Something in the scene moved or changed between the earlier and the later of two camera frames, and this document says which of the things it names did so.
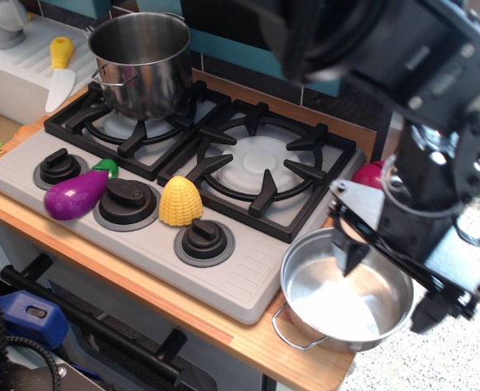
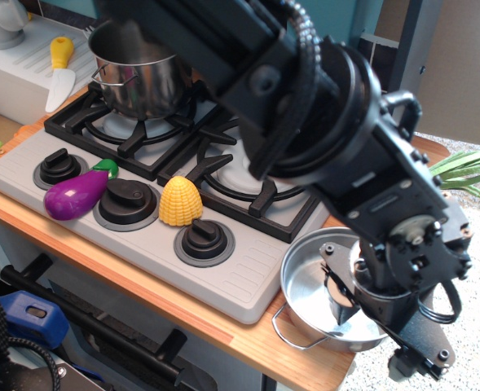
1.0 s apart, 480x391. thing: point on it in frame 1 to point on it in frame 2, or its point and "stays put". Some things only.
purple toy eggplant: x=78 y=194 stays put
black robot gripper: x=413 y=224 to x=410 y=322
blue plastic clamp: x=34 y=318 stays put
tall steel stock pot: x=146 y=71 stays put
